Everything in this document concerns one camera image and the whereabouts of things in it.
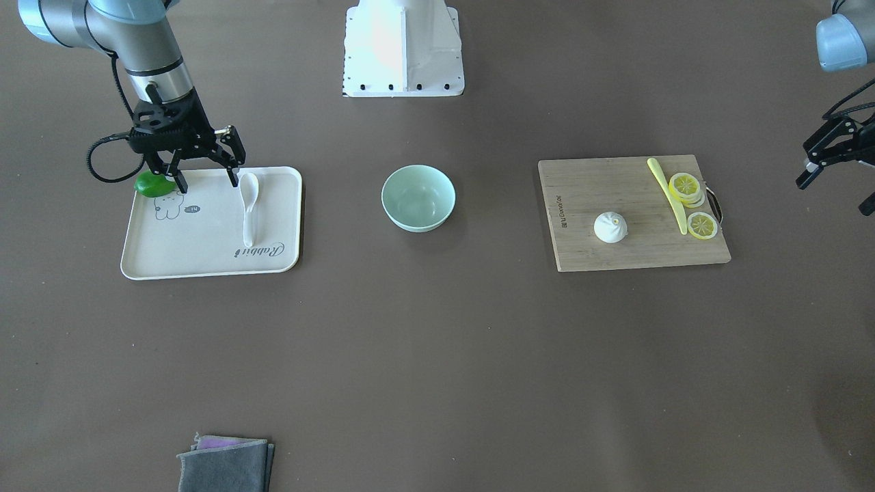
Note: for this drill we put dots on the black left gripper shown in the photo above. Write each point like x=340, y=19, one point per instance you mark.
x=826, y=145

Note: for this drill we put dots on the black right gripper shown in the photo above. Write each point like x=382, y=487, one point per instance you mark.
x=229, y=145

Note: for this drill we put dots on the white ceramic spoon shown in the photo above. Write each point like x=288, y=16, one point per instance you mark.
x=249, y=188

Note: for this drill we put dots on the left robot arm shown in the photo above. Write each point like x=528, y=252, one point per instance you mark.
x=845, y=41

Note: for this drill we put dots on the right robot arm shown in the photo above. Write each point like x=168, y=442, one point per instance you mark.
x=135, y=33

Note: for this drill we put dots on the mint green bowl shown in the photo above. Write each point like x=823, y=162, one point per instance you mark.
x=418, y=198

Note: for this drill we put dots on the green lime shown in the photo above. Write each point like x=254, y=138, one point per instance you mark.
x=152, y=185

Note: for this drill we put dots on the cream rabbit tray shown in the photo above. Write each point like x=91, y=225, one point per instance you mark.
x=200, y=233

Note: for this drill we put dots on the single lemon slice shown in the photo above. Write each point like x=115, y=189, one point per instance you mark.
x=702, y=226

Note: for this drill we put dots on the stacked lemon slice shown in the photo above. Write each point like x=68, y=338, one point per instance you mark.
x=687, y=189

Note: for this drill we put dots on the wooden cutting board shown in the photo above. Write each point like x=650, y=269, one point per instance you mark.
x=576, y=191

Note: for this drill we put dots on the grey folded cloth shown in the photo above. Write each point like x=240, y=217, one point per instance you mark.
x=221, y=463

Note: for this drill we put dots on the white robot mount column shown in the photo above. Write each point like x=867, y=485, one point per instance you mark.
x=406, y=49

